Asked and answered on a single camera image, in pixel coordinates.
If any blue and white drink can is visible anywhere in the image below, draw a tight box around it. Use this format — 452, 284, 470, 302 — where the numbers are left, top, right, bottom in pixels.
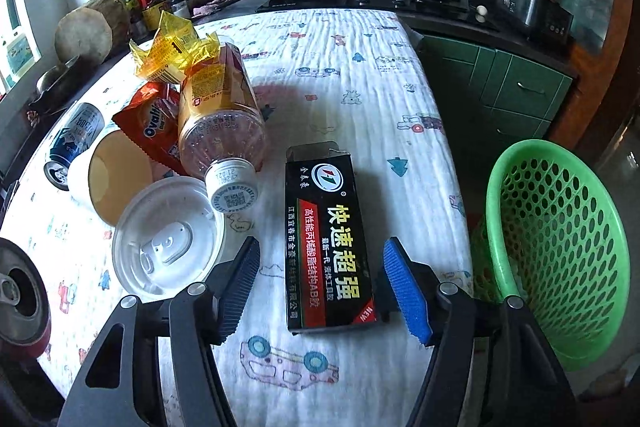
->
44, 102, 106, 192

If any window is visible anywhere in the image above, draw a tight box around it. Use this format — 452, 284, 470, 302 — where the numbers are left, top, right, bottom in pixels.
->
0, 0, 43, 100

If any black glue box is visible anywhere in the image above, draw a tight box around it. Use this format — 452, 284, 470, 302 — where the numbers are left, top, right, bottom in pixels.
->
285, 141, 377, 335

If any white paper cup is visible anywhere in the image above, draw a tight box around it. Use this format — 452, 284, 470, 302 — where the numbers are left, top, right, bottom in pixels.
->
67, 128, 153, 226

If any orange snack packet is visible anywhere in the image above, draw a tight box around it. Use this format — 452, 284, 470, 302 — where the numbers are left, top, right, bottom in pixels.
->
111, 82, 188, 175

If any wooden glass-door cabinet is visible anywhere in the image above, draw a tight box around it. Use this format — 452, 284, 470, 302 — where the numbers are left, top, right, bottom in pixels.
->
525, 0, 636, 148

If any yellow plastic wrapper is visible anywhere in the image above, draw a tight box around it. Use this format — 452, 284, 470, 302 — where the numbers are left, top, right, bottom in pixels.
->
129, 11, 221, 85

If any black gas stove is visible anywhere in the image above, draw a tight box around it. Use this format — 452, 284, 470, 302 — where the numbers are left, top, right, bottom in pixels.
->
256, 0, 501, 32

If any green plastic basket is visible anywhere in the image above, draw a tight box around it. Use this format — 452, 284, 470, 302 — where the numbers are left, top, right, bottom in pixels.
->
470, 139, 632, 373

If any green kitchen cabinet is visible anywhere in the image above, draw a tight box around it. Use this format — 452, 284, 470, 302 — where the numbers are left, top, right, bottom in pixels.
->
410, 32, 576, 158

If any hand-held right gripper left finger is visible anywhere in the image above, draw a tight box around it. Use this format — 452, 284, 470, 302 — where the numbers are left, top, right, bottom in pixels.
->
57, 236, 262, 427

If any red drink can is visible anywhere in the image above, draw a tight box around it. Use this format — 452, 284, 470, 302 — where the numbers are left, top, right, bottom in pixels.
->
0, 237, 52, 360

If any pink cloth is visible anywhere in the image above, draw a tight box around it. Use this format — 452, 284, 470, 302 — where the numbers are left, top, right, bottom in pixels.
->
192, 0, 231, 16

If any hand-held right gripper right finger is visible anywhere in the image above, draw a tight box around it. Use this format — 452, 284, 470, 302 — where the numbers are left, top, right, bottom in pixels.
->
382, 236, 583, 427

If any round wooden chopping block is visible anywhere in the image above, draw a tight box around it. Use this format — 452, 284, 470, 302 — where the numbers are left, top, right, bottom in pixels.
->
54, 0, 132, 65

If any white plastic cup lid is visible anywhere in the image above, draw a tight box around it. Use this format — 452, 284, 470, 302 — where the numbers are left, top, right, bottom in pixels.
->
112, 177, 227, 298

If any clear plastic bottle yellow label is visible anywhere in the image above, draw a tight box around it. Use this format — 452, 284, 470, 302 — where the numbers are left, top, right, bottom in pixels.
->
177, 42, 267, 215

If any white printed tablecloth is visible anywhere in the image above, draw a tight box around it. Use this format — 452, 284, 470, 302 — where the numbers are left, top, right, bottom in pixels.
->
0, 8, 476, 427

